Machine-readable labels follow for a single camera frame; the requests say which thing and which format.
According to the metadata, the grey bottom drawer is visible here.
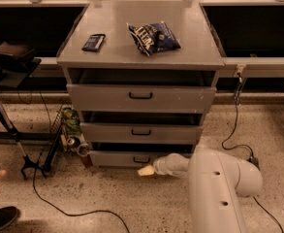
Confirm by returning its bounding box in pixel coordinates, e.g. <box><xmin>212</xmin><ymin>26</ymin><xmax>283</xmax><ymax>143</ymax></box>
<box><xmin>89</xmin><ymin>143</ymin><xmax>195</xmax><ymax>168</ymax></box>

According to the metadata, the grey drawer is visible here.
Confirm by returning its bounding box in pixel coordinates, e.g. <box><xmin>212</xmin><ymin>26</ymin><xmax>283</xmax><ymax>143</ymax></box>
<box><xmin>89</xmin><ymin>143</ymin><xmax>195</xmax><ymax>168</ymax></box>
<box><xmin>67</xmin><ymin>68</ymin><xmax>216</xmax><ymax>114</ymax></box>
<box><xmin>80</xmin><ymin>112</ymin><xmax>203</xmax><ymax>145</ymax></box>

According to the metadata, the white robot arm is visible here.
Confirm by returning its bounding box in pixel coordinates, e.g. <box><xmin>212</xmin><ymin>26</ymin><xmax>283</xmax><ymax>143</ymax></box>
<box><xmin>138</xmin><ymin>150</ymin><xmax>263</xmax><ymax>233</ymax></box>

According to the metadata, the grey drawer cabinet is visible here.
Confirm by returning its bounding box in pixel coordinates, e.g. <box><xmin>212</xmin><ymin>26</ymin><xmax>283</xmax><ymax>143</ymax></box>
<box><xmin>55</xmin><ymin>0</ymin><xmax>226</xmax><ymax>168</ymax></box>

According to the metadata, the grey middle drawer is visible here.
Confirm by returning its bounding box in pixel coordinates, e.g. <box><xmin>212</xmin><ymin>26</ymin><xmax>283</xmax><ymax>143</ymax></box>
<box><xmin>80</xmin><ymin>112</ymin><xmax>203</xmax><ymax>145</ymax></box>

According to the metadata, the grey top drawer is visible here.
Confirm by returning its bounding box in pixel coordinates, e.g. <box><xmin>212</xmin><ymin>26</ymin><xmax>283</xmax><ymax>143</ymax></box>
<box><xmin>67</xmin><ymin>68</ymin><xmax>216</xmax><ymax>114</ymax></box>

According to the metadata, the soda can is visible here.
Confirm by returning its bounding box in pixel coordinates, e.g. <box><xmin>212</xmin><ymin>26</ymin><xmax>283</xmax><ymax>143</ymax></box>
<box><xmin>67</xmin><ymin>138</ymin><xmax>77</xmax><ymax>148</ymax></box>

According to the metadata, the green snack bag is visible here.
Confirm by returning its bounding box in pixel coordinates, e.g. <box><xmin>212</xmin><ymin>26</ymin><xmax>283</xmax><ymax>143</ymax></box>
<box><xmin>62</xmin><ymin>107</ymin><xmax>81</xmax><ymax>135</ymax></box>

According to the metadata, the black power adapter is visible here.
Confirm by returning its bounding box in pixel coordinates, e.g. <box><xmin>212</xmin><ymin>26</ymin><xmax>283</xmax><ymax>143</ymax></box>
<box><xmin>248</xmin><ymin>156</ymin><xmax>260</xmax><ymax>170</ymax></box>

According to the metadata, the blue chip bag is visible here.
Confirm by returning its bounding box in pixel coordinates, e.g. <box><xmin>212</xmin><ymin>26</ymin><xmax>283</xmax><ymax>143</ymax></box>
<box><xmin>127</xmin><ymin>21</ymin><xmax>180</xmax><ymax>56</ymax></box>

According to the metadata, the small dark blue packet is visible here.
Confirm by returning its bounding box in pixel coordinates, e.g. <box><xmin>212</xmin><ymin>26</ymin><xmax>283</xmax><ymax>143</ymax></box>
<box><xmin>81</xmin><ymin>34</ymin><xmax>106</xmax><ymax>52</ymax></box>

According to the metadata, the black tripod stand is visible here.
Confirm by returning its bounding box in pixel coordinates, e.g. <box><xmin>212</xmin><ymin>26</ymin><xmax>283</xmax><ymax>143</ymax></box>
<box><xmin>0</xmin><ymin>101</ymin><xmax>59</xmax><ymax>180</ymax></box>

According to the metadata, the black shoe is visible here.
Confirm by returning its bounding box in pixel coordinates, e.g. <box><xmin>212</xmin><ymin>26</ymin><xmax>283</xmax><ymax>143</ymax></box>
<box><xmin>0</xmin><ymin>206</ymin><xmax>18</xmax><ymax>231</ymax></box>

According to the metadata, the black tray on stand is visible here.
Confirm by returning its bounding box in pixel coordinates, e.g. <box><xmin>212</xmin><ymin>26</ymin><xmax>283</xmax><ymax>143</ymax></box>
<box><xmin>0</xmin><ymin>42</ymin><xmax>41</xmax><ymax>88</ymax></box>

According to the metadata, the wire basket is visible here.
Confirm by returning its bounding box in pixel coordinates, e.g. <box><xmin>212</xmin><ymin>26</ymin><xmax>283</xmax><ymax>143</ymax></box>
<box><xmin>50</xmin><ymin>106</ymin><xmax>81</xmax><ymax>152</ymax></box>

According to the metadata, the black power cable right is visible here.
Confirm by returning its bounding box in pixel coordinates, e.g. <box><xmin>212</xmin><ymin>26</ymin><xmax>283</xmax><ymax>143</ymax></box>
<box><xmin>221</xmin><ymin>72</ymin><xmax>284</xmax><ymax>233</ymax></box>

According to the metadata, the black floor cable left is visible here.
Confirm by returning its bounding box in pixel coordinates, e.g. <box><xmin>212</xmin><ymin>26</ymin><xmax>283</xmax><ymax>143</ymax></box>
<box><xmin>31</xmin><ymin>90</ymin><xmax>131</xmax><ymax>233</ymax></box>

